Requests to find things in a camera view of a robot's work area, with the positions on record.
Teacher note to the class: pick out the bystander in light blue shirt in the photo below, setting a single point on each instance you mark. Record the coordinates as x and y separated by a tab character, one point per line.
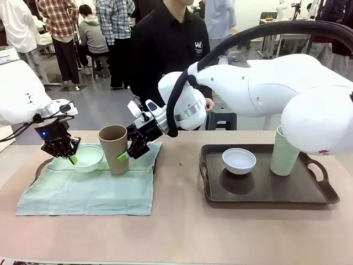
220	19

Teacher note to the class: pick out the bystander in white jacket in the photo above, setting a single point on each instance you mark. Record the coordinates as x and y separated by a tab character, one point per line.
16	25

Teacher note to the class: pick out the bystander in dark maroon clothes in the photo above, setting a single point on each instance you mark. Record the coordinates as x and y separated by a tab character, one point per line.
342	41

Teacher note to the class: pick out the bystander in red plaid shirt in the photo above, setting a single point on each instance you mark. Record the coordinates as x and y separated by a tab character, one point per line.
58	19

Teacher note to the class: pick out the person in black shirt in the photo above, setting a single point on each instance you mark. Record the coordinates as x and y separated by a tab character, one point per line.
171	41

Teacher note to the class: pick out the dark brown plastic tray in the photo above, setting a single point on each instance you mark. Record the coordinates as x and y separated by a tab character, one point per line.
155	167
248	193

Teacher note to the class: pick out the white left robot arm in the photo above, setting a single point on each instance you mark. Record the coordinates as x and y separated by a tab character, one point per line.
19	94

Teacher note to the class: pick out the light green cloth mat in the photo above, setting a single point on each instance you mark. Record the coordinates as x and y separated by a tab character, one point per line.
82	193

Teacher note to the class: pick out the white air purifier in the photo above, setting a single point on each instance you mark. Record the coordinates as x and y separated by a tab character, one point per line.
8	56

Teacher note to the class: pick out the person's left hand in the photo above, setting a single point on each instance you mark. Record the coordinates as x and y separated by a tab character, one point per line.
210	105

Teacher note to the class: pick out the light green cup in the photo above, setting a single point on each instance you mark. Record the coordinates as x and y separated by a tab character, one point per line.
281	160

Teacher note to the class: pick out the grey stool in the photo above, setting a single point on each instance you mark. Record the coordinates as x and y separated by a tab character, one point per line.
100	59

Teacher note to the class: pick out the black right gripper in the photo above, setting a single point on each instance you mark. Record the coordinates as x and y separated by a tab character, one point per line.
150	129

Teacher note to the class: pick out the bystander in black top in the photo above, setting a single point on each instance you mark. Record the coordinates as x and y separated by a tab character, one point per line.
143	7

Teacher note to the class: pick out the light green bowl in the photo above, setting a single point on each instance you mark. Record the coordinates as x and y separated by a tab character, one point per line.
88	157

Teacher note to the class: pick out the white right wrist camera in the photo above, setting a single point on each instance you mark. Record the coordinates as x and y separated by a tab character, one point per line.
133	108

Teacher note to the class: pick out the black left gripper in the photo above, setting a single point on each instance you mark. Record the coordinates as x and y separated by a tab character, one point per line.
52	132

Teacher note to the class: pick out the seated bystander in grey hoodie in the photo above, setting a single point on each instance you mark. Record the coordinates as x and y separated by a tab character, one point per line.
92	36

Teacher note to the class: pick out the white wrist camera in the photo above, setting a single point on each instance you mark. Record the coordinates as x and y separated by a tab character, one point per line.
133	108
56	102

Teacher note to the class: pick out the bystander in blue plaid shirt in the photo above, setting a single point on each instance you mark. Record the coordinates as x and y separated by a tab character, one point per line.
115	22

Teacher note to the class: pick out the brown paper cup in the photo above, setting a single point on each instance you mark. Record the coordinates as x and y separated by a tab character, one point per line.
113	154

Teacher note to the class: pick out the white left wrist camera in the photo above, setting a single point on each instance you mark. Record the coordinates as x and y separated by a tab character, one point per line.
56	102

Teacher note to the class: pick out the dark plastic step stool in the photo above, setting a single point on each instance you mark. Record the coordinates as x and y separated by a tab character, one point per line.
220	120

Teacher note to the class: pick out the white bowl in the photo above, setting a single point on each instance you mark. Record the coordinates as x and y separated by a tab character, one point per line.
238	165

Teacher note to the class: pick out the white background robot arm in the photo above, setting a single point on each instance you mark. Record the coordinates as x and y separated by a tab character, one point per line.
281	11

